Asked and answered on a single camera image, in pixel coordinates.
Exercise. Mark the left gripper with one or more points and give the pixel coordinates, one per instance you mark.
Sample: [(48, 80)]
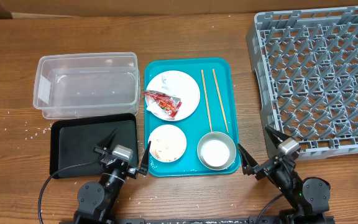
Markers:
[(133, 172)]

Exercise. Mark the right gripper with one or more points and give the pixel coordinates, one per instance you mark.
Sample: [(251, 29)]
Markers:
[(248, 163)]

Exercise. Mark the grey bowl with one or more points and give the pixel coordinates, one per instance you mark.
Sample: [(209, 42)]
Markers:
[(216, 151)]

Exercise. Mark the wooden chopstick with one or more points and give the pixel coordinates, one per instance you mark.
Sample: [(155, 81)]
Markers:
[(206, 100), (220, 99)]

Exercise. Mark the red snack wrapper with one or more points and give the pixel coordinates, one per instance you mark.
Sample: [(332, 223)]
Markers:
[(169, 104)]

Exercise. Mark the white tissue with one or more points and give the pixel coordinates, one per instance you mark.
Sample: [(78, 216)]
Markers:
[(155, 109)]

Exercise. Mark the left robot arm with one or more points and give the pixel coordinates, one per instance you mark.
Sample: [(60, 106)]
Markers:
[(96, 199)]

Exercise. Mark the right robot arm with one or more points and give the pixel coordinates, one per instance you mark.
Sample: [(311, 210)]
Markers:
[(309, 197)]

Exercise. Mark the clear plastic waste bin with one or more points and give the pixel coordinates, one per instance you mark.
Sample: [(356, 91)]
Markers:
[(84, 85)]

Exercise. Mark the black plastic tray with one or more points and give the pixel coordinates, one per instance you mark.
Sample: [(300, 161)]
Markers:
[(73, 140)]

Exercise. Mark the teal plastic serving tray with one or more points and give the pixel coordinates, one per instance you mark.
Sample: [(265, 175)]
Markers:
[(196, 125)]

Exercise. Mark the large white round plate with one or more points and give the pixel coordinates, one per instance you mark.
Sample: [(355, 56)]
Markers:
[(178, 84)]

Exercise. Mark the grey plastic dish rack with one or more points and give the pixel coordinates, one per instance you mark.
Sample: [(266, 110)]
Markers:
[(306, 64)]

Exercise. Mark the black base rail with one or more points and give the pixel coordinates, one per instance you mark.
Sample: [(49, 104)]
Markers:
[(197, 221)]

